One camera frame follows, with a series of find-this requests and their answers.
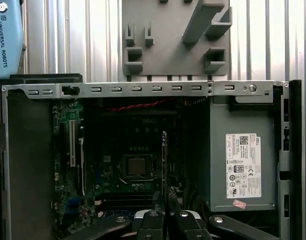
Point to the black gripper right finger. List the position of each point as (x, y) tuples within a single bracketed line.
[(182, 227)]

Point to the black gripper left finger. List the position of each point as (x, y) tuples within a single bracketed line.
[(157, 225)]

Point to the green RAM stick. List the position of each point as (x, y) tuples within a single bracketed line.
[(164, 162)]

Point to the black RAM slot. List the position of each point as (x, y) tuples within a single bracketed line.
[(122, 206), (122, 195), (122, 200)]

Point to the installed RAM stick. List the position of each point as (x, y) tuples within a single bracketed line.
[(117, 213)]

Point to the socket locking lever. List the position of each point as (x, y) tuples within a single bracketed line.
[(137, 178)]

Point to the silver CPU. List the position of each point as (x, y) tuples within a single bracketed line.
[(137, 166)]

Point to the metal socket cover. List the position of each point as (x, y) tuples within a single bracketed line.
[(137, 156)]

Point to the grey power supply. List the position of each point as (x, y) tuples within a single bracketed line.
[(218, 150)]

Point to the black expansion slot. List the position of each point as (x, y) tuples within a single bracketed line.
[(81, 166)]

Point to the green motherboard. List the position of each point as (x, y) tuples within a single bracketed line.
[(62, 162)]

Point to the black PC case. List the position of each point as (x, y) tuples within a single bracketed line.
[(218, 88)]

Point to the grey parts rack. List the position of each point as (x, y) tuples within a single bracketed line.
[(162, 50)]

